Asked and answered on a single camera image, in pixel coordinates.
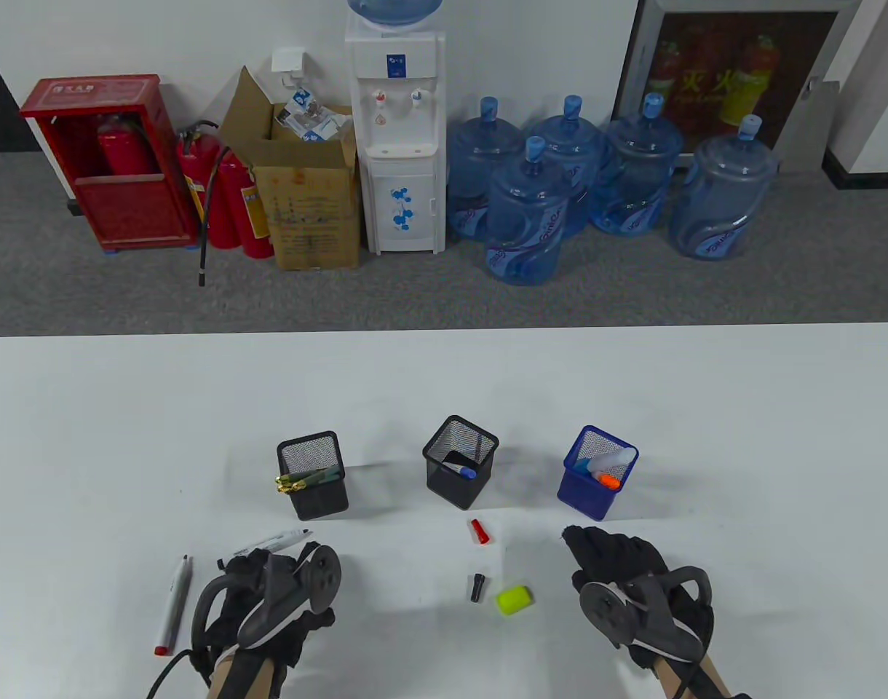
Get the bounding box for person's right hand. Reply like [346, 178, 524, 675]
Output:
[562, 526, 715, 674]

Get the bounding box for person's left hand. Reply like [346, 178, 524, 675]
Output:
[200, 550, 337, 668]

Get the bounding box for white marker black end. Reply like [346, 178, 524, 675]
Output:
[218, 528, 315, 570]

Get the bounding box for white marker red end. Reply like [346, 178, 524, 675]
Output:
[152, 553, 195, 657]

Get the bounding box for pale blue highlighter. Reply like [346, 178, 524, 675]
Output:
[584, 449, 636, 475]

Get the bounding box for yellow-green pen cap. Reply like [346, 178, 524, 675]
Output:
[496, 584, 536, 617]

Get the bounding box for person's left forearm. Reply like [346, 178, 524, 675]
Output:
[207, 648, 285, 699]

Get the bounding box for person's right forearm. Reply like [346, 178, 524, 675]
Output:
[655, 652, 740, 699]

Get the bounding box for blue mesh pen holder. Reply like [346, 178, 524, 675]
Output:
[557, 425, 641, 523]

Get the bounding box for black mesh pen holder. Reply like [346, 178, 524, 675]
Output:
[422, 414, 501, 511]
[274, 431, 349, 523]

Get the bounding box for grey tracking controller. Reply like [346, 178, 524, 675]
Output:
[191, 545, 342, 660]
[579, 566, 713, 662]

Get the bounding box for blue water jug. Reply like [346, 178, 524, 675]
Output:
[526, 95, 606, 237]
[446, 96, 523, 241]
[668, 114, 781, 260]
[588, 92, 685, 237]
[484, 135, 572, 286]

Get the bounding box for red extinguisher yellow label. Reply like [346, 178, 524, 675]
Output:
[221, 159, 275, 260]

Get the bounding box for brown cardboard box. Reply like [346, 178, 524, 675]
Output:
[217, 66, 362, 272]

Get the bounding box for red fire extinguisher cabinet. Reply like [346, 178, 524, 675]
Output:
[19, 73, 202, 253]

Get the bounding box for white water dispenser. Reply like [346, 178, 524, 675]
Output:
[344, 13, 448, 256]

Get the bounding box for red fire extinguisher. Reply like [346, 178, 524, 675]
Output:
[97, 114, 159, 176]
[176, 125, 242, 250]

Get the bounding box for white blue packets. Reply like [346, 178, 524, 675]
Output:
[279, 85, 352, 143]

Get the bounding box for grey metal panel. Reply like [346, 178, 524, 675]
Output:
[777, 79, 842, 174]

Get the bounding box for blue dispenser water bottle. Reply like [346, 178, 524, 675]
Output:
[346, 0, 445, 31]

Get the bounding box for black cable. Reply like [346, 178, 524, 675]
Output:
[147, 648, 201, 699]
[673, 648, 710, 699]

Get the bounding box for black extinguisher hose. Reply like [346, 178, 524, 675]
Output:
[194, 120, 234, 287]

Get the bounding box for glass-door fire hose cabinet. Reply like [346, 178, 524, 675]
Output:
[610, 0, 865, 174]

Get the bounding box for white wall box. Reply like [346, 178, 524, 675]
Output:
[271, 47, 309, 82]

